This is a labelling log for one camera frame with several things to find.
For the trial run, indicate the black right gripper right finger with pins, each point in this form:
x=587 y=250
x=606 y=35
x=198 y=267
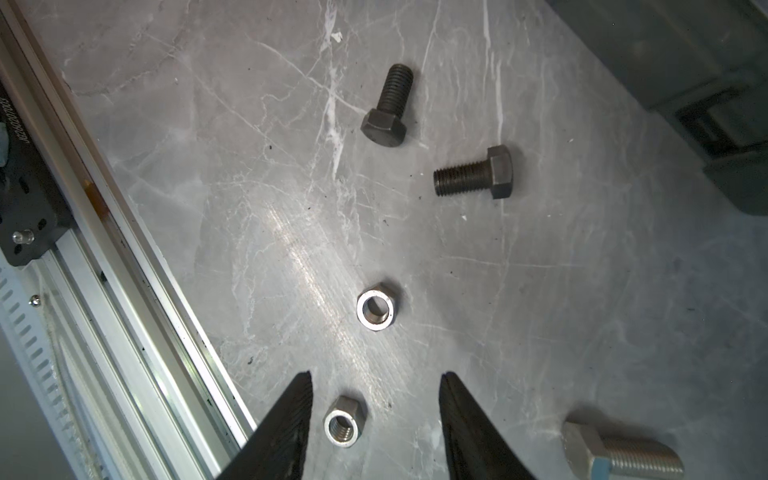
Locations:
x=474 y=447

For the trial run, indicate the black hex bolt near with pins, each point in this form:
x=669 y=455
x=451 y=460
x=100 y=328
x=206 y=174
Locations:
x=494 y=174

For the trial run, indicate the black hex bolt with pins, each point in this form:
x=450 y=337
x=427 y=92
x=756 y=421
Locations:
x=383 y=124
x=494 y=174

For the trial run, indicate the aluminium front rail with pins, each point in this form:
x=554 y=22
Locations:
x=139 y=373

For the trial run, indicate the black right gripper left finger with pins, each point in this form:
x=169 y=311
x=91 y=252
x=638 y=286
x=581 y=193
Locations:
x=277 y=448

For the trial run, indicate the silver hex bolt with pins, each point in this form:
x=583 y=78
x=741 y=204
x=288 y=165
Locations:
x=591 y=456

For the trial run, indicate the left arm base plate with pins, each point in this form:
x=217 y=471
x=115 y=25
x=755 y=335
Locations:
x=34 y=213

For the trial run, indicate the grey plastic organizer box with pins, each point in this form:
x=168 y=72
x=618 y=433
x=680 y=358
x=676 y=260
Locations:
x=702 y=66

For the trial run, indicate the black wing nut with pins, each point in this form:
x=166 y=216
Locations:
x=344 y=422

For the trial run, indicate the black hex bolt middle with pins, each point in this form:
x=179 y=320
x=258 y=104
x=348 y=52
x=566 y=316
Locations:
x=383 y=124

